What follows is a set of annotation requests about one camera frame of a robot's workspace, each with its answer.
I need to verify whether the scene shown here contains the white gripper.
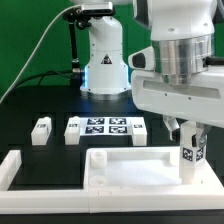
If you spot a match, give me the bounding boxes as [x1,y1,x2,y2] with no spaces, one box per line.
[131,68,224,147]

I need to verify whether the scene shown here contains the white desk top tray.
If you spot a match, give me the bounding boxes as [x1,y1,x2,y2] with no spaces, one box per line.
[83,146,204,190]

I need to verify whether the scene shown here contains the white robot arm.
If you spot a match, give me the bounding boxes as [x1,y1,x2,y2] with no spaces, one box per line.
[71,0,224,138]

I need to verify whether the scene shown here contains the fiducial marker sheet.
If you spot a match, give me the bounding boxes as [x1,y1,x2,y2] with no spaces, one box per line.
[80,117,131,136]

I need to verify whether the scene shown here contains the black cables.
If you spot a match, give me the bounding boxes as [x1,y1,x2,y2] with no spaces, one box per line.
[6,69,74,96]

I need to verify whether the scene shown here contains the grey camera on stand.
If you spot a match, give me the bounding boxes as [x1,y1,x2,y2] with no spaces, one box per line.
[81,2,114,16]

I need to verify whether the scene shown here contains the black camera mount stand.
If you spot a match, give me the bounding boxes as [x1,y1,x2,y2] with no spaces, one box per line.
[63,9,91,88]

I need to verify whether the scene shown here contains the white cable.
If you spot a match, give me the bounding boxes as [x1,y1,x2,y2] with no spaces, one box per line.
[0,3,84,104]

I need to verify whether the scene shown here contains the white U-shaped frame fence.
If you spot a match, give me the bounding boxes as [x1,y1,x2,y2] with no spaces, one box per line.
[0,150,224,214]

